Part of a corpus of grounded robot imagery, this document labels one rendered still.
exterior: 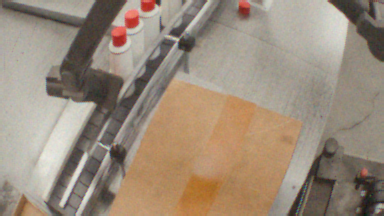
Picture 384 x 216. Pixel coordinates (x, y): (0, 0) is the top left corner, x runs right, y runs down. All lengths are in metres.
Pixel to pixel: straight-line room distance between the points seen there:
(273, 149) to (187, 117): 0.15
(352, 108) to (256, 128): 1.54
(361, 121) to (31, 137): 1.63
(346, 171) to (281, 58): 0.71
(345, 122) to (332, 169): 0.52
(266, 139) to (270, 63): 0.49
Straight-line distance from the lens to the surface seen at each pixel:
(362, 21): 0.67
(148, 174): 0.88
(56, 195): 1.15
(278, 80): 1.35
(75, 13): 1.49
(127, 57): 1.14
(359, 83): 2.55
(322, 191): 1.88
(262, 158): 0.89
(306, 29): 1.50
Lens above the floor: 1.89
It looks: 56 degrees down
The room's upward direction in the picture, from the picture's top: straight up
